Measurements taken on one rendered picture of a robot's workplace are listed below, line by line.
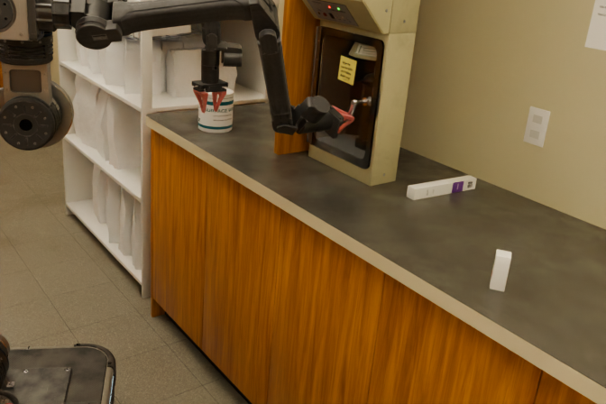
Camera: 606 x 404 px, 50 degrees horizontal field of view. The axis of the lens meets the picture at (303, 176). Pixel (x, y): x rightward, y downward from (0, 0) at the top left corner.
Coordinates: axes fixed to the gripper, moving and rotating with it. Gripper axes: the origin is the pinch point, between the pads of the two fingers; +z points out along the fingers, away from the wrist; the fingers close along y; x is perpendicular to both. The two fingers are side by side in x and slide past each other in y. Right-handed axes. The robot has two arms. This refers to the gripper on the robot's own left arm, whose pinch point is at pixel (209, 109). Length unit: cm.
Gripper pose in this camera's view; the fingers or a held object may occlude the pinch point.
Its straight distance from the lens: 214.0
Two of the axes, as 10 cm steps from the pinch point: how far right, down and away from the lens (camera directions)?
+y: 8.0, -1.6, 5.8
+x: -6.0, -3.2, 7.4
